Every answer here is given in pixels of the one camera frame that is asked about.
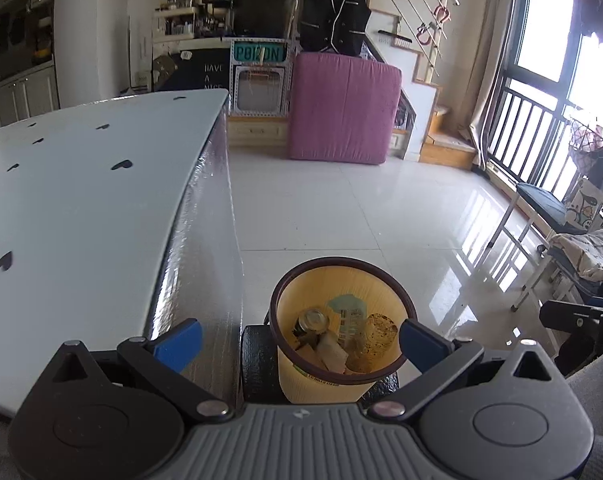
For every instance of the silver drink can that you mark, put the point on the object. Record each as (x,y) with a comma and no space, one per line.
(314,321)

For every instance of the patterned tote bag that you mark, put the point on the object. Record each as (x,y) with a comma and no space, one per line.
(584,205)

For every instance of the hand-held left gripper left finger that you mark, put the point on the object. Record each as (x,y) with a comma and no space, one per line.
(181,342)

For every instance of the black chalkboard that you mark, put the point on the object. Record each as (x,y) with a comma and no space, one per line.
(191,72)

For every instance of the black framed window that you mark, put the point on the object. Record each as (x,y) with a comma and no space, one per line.
(524,35)

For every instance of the printed blanket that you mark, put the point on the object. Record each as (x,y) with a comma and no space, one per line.
(586,252)

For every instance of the cream low drawer unit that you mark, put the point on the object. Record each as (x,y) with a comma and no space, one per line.
(256,131)

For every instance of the white chair blue cushion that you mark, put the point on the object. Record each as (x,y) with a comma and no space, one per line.
(571,280)
(539,200)

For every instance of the white cosmetics shelf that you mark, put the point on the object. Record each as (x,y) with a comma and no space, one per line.
(176,25)

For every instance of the pink folded mattress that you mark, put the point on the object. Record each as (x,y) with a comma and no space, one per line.
(341,110)

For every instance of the white wooden staircase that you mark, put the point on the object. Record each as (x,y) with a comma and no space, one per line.
(446,152)

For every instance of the blue plastic refill bag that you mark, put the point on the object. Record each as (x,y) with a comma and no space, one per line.
(349,310)

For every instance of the clear plastic bottle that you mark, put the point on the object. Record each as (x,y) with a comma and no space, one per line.
(381,330)

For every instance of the beige curtain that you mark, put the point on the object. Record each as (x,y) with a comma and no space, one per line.
(496,60)

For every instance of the teal letter sign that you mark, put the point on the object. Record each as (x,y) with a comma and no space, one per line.
(259,53)

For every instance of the flower basket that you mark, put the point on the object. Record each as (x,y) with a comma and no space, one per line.
(594,140)

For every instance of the yellow trash bin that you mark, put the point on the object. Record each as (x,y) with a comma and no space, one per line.
(301,385)

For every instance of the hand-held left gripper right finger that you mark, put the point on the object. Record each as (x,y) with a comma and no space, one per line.
(421,347)

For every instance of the white perforated cage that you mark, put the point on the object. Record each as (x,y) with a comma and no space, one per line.
(286,92)

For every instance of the grey ribbed cloth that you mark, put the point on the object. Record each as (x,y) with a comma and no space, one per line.
(596,450)

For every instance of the black round rack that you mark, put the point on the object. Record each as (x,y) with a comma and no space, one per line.
(219,10)

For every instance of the black vest white trim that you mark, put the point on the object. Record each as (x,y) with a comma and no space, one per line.
(331,15)

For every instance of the cream kitchen base cabinet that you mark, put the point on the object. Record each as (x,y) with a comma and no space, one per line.
(26,95)

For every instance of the red letter ornaments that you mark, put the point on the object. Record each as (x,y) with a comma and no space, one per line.
(441,15)

